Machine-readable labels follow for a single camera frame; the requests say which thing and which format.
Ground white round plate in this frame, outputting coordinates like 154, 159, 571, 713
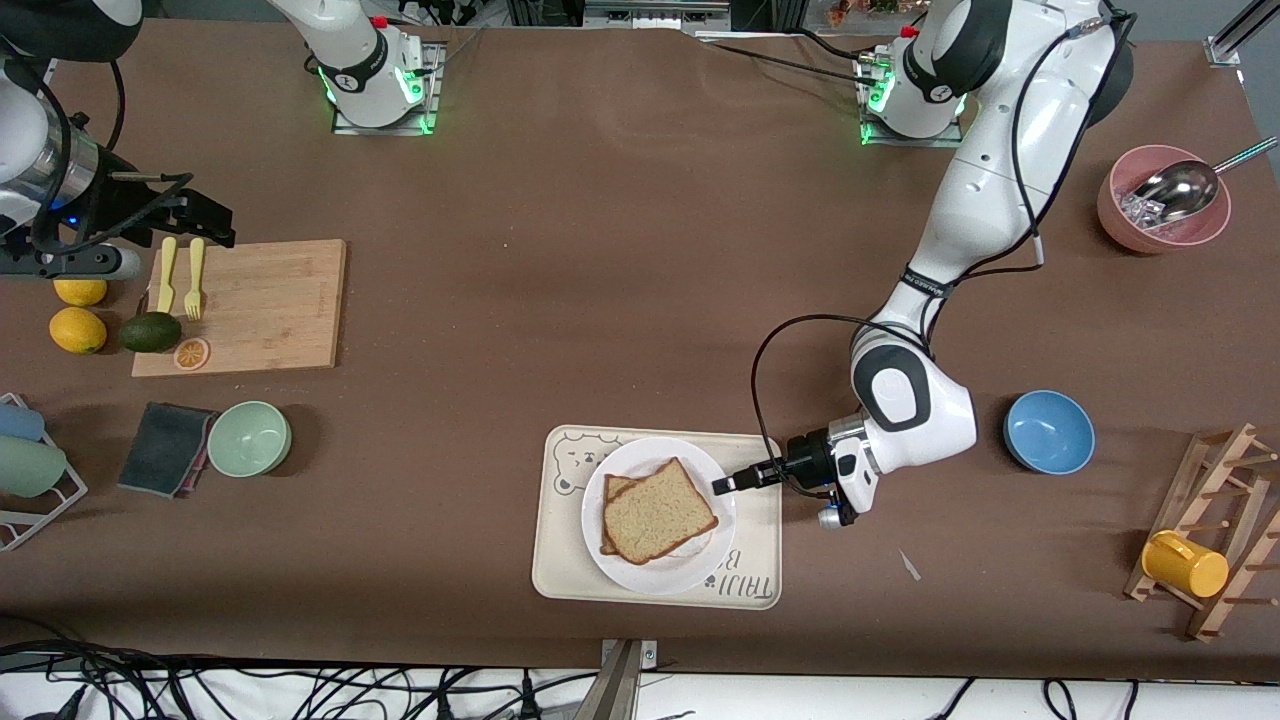
581, 437, 738, 597

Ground yellow plastic fork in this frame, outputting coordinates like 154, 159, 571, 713
184, 237, 207, 322

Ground yellow plastic knife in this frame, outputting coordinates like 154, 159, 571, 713
155, 237, 179, 314

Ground cream bear print tray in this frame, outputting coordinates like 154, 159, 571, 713
531, 425, 783, 611

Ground wooden cutting board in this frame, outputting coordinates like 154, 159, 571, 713
132, 238, 349, 378

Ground green avocado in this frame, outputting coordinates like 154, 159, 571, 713
119, 312, 184, 354

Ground pale green bowl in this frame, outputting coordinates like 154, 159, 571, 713
207, 401, 293, 478

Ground dark grey cloth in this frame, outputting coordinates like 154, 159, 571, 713
117, 402, 216, 498

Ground blue bowl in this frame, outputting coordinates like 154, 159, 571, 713
1003, 390, 1096, 475

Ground pale green cup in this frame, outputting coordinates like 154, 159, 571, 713
0, 436, 68, 498

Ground pink bowl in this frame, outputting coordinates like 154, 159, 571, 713
1097, 145, 1232, 255

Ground yellow mug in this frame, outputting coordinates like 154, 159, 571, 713
1141, 530, 1230, 599

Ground clear ice cubes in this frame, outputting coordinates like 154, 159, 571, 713
1118, 188, 1171, 233

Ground wooden peg rack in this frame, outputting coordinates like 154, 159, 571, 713
1124, 423, 1280, 643

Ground metal scoop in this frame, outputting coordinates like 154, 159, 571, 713
1130, 136, 1280, 225

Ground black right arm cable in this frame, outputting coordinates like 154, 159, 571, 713
0, 50, 193, 253

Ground metal stand bracket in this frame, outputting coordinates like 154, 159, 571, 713
598, 638, 659, 720

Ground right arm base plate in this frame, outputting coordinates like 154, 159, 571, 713
333, 40, 446, 136

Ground white wire rack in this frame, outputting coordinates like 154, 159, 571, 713
0, 393, 89, 552

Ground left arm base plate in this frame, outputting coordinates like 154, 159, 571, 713
855, 50, 966, 149

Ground black table cable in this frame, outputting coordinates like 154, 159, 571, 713
695, 30, 881, 91

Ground aluminium frame bar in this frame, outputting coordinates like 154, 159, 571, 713
1205, 0, 1280, 67

